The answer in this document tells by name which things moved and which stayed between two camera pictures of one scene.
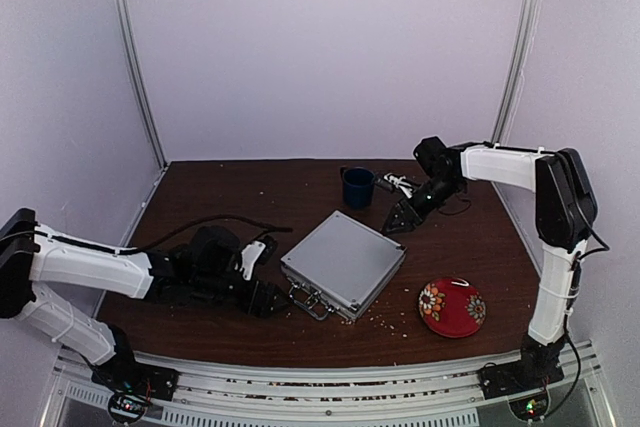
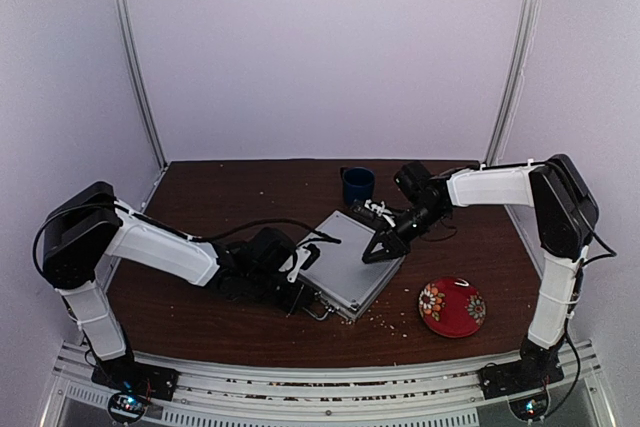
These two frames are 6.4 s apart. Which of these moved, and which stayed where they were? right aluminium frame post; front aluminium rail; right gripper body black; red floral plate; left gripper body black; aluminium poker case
Moved: right gripper body black; left gripper body black
Stayed: red floral plate; aluminium poker case; right aluminium frame post; front aluminium rail
